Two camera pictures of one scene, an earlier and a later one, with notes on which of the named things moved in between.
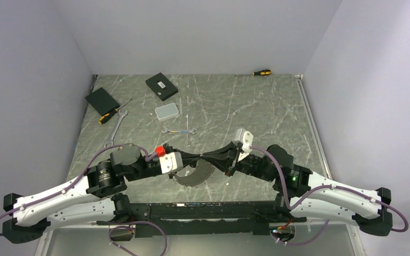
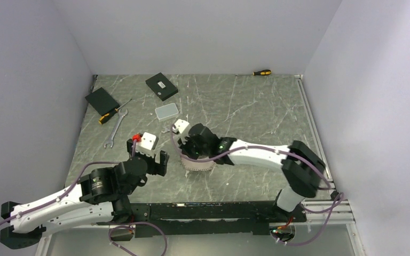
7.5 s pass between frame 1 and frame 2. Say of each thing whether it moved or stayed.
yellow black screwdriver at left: stayed
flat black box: stayed
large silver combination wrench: stayed
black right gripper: moved
